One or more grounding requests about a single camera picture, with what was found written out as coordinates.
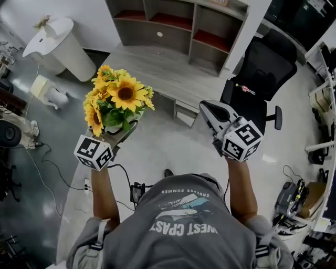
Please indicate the grey wooden shelf unit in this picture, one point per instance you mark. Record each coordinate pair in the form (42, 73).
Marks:
(173, 31)

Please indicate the black round speaker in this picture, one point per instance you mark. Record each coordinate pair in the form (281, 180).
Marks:
(9, 133)

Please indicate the black mesh office chair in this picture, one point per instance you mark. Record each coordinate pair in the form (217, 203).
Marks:
(265, 68)

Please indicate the small pale plant sprig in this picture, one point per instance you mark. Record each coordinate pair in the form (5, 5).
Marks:
(42, 22)

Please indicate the person's grey printed t-shirt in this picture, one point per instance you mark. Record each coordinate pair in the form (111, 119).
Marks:
(183, 236)

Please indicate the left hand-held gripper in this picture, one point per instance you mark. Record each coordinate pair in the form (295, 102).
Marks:
(90, 151)

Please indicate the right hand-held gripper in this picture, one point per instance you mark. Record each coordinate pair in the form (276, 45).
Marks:
(241, 143)

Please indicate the person's dark shoe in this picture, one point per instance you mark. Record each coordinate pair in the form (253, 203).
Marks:
(169, 173)

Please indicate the red and yellow pen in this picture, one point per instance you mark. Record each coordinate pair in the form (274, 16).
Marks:
(245, 88)

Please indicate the black chair base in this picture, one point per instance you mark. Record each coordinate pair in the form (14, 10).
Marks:
(9, 178)

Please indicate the cream padded footstool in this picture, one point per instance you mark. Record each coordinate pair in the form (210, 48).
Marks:
(44, 89)

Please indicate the yellow sunflower flowers bouquet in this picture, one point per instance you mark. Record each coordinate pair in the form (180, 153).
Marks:
(126, 92)

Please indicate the grey wooden table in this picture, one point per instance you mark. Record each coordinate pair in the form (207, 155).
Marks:
(162, 71)

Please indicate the grey tool bag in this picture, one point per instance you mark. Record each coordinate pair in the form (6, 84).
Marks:
(290, 198)

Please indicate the person's right forearm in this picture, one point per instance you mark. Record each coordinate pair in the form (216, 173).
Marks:
(241, 189)

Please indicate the white office desk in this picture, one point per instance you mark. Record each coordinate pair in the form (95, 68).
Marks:
(324, 147)

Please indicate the dark computer monitor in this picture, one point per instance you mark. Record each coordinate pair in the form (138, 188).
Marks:
(302, 18)

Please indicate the white power strip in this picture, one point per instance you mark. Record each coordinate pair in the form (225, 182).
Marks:
(87, 186)

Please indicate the brown cardboard box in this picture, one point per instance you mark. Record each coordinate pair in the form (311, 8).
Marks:
(313, 198)

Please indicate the white round pedestal stand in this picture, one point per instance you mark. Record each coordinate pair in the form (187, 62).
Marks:
(63, 50)

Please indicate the black battery box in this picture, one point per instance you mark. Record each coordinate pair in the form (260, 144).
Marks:
(137, 191)

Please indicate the person's left forearm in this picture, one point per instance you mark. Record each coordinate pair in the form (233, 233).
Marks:
(103, 194)

